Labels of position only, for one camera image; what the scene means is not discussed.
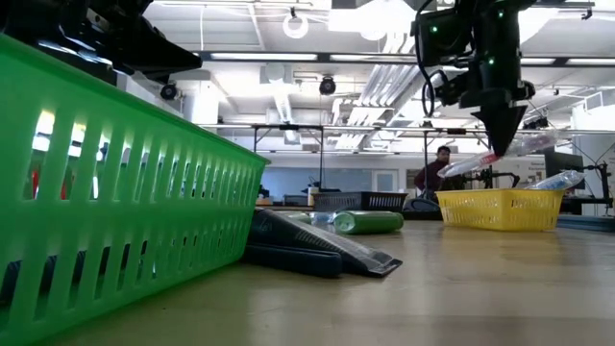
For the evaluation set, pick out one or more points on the grey box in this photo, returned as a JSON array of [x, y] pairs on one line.
[[295, 200]]

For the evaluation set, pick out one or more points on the yellow plastic basket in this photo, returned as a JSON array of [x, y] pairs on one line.
[[499, 221]]

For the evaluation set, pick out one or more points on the red plastic basket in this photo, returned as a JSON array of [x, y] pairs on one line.
[[34, 185]]

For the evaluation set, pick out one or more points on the red toothbrush clear wrapper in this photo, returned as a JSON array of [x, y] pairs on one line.
[[466, 165]]

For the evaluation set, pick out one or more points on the black computer monitor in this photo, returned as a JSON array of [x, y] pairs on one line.
[[559, 163]]

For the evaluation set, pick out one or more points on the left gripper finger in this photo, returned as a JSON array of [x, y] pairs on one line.
[[154, 53]]

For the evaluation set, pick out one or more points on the person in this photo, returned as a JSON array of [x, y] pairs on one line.
[[430, 178]]

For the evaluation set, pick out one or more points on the black plastic basket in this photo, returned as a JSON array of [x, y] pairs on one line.
[[365, 202]]

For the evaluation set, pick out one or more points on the white cup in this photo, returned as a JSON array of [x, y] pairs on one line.
[[313, 196]]

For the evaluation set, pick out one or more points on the green plastic basket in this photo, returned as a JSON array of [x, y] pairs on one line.
[[144, 218]]

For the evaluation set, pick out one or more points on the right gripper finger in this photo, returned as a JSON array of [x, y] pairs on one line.
[[502, 125]]

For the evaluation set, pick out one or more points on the black metal rig frame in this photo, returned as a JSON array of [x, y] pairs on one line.
[[324, 57]]

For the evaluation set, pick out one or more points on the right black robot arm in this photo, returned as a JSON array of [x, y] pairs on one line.
[[499, 29]]

